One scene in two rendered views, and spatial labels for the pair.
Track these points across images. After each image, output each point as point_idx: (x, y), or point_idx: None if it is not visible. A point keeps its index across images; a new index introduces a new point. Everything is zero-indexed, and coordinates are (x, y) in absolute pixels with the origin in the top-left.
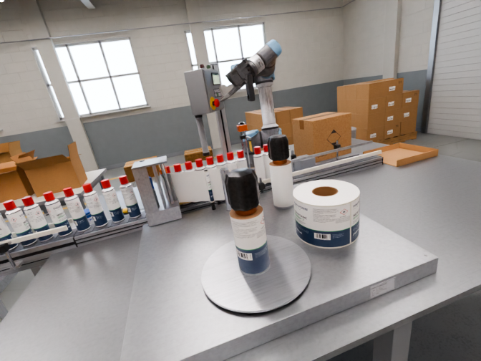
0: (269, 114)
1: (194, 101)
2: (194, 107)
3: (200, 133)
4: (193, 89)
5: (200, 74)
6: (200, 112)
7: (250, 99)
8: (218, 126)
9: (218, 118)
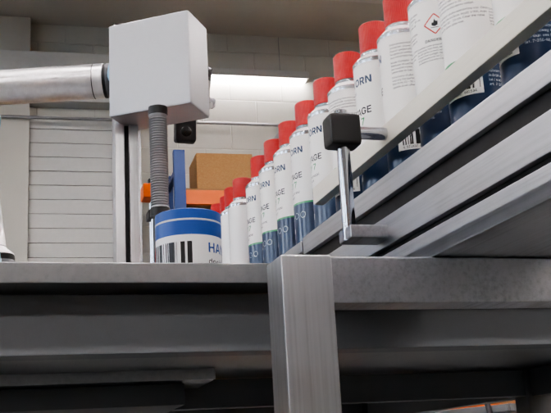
0: (2, 222)
1: (195, 75)
2: (194, 87)
3: (166, 154)
4: (196, 53)
5: (205, 36)
6: (201, 105)
7: (196, 137)
8: (124, 165)
9: (138, 146)
